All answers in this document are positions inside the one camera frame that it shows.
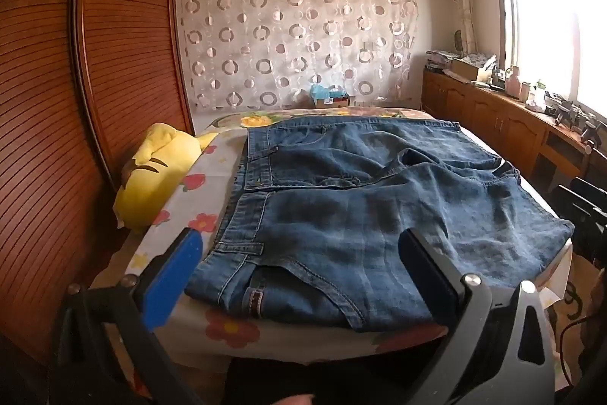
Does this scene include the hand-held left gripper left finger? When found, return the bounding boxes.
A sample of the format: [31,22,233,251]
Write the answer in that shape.
[56,227,204,405]

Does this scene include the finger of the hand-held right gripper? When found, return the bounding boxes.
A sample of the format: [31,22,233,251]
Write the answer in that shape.
[556,176,607,221]

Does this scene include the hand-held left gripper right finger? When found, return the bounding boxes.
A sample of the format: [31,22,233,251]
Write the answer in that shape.
[399,227,557,405]

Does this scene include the blue denim pants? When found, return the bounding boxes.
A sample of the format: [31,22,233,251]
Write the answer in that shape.
[184,117,576,334]

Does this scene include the black stand-mounted device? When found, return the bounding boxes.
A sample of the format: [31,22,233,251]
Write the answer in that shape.
[580,115,601,148]
[554,100,578,127]

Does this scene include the yellow plush toy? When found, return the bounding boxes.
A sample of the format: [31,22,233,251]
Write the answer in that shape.
[113,123,220,235]

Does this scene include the strawberry print bed sheet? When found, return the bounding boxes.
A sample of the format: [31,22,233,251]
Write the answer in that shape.
[124,115,574,370]

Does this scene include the wooden cabinet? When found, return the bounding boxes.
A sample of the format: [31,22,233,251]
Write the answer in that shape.
[421,68,607,197]

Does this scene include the pink jug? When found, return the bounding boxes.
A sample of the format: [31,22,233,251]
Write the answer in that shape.
[505,66,521,97]

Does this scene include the open cardboard box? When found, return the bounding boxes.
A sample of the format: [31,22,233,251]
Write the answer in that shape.
[450,54,496,83]

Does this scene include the floral blanket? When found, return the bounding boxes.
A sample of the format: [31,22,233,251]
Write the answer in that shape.
[209,105,434,133]

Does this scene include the stack of folded cloths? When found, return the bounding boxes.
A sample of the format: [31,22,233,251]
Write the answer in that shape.
[426,50,451,74]

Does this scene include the cardboard box with blue bag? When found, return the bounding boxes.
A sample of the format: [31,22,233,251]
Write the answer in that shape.
[310,85,351,109]

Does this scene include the wooden louvered wardrobe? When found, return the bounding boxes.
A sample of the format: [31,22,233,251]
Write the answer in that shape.
[0,0,195,387]

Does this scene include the black cable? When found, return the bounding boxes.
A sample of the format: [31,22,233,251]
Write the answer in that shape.
[557,310,593,387]

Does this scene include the circle pattern wall curtain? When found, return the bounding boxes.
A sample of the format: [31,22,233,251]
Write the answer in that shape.
[178,0,422,112]

